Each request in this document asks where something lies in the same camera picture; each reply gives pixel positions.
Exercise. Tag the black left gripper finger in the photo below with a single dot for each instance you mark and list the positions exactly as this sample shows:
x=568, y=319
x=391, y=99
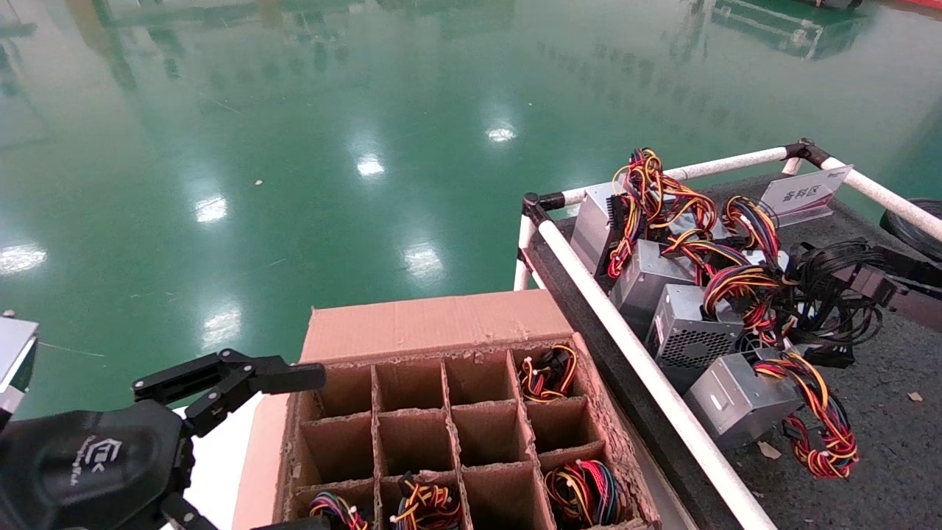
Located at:
x=184, y=515
x=228, y=379

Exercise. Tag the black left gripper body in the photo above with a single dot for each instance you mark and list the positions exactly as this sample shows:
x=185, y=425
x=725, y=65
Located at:
x=81, y=464

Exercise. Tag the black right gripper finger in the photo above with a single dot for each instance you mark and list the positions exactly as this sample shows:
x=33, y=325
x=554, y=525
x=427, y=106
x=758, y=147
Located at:
x=916, y=305
x=916, y=266

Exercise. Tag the brown cardboard divider box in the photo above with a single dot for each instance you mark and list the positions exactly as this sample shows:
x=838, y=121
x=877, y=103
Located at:
x=441, y=324

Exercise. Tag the grey tape roll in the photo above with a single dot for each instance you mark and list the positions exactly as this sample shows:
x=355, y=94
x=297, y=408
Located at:
x=911, y=237

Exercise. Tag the clear acrylic sign holder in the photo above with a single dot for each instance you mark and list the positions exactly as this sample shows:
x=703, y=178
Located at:
x=806, y=193

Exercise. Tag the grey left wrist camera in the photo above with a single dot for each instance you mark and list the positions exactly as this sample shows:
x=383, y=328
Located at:
x=15, y=353

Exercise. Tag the white pipe frame cart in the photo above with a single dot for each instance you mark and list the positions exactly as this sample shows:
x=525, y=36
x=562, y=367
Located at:
x=625, y=346

